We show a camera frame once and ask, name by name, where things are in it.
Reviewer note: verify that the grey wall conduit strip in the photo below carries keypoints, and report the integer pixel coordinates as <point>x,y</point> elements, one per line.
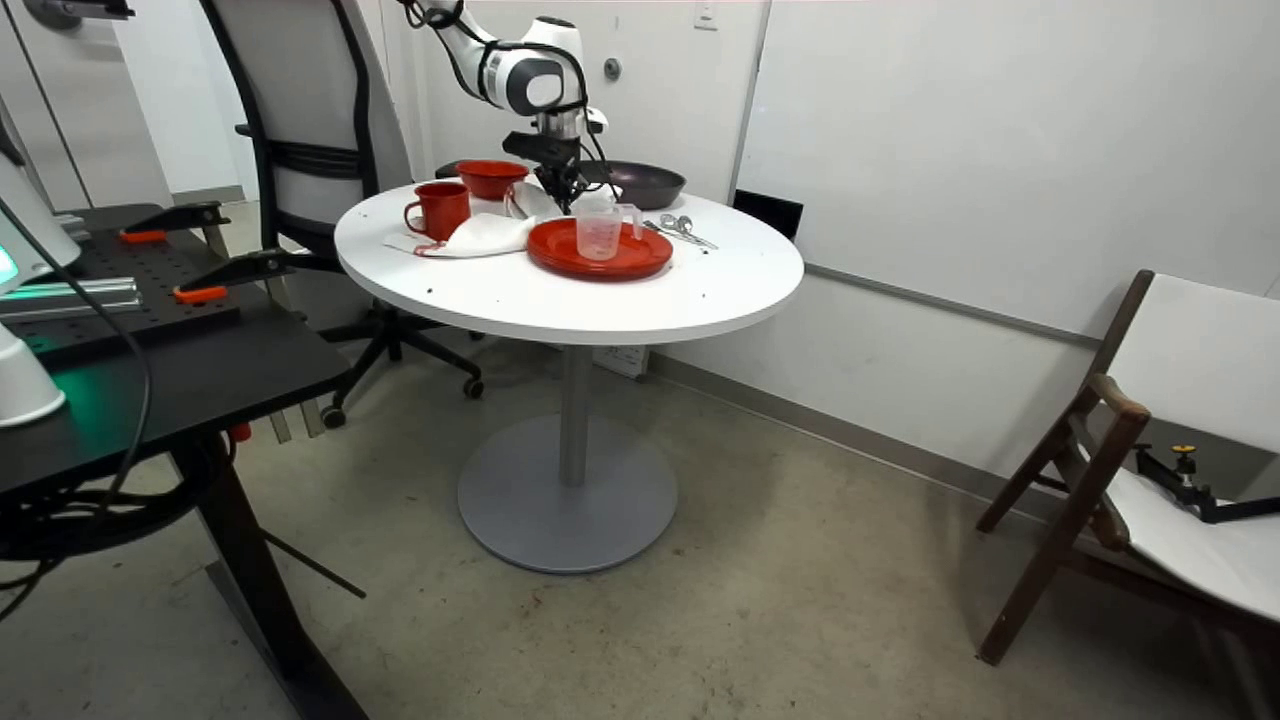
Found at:
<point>935,304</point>

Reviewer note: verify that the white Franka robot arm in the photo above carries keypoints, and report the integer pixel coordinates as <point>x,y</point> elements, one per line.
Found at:
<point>533,75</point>

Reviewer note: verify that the black metal bracket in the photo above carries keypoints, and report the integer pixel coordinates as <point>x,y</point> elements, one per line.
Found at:
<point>1201,504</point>

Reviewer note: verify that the black robot desk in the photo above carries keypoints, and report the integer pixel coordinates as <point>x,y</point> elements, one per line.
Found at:
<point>225,372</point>

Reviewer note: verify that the red mug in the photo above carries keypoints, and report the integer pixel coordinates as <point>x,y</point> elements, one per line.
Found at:
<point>442,208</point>

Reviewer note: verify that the red bowl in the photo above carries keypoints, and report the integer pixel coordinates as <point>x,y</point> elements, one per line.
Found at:
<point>494,178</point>

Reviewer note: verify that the red plate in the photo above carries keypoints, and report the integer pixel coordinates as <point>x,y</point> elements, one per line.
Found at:
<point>626,260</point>

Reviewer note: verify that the white red-striped tea towel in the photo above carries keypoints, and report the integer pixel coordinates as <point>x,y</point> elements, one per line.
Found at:
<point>483,242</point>

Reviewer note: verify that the grey mesh office chair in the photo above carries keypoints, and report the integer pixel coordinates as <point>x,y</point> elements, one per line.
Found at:
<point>281,95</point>

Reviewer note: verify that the clear plastic cup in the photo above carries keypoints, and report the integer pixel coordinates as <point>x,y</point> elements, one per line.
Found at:
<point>596,233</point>

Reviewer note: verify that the wooden folding chair white panels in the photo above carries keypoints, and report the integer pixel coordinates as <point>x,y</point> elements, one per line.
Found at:
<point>1081,492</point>

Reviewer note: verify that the black wall box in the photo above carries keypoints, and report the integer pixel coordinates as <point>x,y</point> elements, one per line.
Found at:
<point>768,219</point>

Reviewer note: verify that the round wall knob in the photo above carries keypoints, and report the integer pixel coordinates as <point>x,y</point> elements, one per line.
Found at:
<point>615,69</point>

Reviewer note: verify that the black frying pan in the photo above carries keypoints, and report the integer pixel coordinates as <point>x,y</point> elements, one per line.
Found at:
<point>645,186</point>

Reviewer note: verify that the white wall label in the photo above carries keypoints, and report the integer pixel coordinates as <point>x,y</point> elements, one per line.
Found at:
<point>707,22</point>

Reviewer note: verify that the dark grey mounted device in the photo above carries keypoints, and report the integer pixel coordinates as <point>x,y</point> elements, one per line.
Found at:
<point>73,10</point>

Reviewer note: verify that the silver metal fork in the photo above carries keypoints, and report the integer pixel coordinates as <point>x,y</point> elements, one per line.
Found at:
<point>697,242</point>

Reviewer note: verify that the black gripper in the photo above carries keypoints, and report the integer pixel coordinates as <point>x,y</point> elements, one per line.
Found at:
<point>565,163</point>

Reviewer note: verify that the grey table pedestal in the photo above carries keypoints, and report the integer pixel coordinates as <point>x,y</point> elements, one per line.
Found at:
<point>565,500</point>

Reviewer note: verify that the silver metal spoon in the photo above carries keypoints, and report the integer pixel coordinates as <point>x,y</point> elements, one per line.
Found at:
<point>675,226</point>

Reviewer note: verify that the aluminium rail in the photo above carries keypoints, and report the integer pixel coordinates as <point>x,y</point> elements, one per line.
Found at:
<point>65,296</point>

